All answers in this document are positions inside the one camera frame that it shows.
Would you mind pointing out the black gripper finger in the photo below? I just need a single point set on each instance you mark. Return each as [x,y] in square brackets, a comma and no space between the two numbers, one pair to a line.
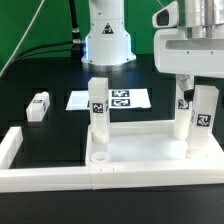
[185,83]

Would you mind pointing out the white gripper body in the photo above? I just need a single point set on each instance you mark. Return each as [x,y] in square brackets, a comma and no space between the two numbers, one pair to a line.
[175,54]

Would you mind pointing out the white desk top panel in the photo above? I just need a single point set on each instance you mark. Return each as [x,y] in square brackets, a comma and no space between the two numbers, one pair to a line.
[149,143]

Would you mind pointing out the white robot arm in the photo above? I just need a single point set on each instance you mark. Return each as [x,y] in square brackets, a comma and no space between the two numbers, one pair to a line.
[108,44]

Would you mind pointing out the fiducial marker sheet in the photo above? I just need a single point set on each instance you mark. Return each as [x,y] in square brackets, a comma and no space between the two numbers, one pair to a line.
[118,99]

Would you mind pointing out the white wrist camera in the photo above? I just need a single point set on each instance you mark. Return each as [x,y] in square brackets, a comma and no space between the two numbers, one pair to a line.
[170,16]

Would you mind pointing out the white L-shaped fence frame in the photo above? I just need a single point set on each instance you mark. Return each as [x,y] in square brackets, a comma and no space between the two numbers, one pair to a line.
[94,177]

